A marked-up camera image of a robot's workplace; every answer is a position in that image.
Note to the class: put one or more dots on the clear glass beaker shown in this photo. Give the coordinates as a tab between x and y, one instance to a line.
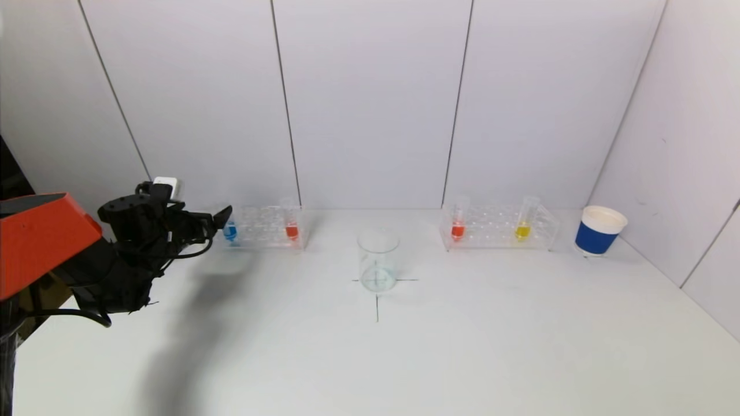
378	260

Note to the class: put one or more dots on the test tube with yellow pigment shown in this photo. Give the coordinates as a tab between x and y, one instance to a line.
522	231

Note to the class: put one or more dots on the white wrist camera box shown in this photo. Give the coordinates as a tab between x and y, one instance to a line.
166	186

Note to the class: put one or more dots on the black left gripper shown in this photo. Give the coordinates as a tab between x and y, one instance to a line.
203	222

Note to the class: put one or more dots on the clear acrylic test tube rack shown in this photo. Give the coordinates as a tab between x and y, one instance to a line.
491	231
266	231

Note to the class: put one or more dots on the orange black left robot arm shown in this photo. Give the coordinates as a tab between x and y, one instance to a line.
40	242

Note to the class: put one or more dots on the test tube with blue pigment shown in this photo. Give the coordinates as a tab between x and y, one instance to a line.
230	232

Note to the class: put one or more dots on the test tube with red pigment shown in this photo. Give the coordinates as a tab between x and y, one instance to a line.
457	231
292	231

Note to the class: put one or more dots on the blue white paper cup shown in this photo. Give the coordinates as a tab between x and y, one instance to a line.
595	237

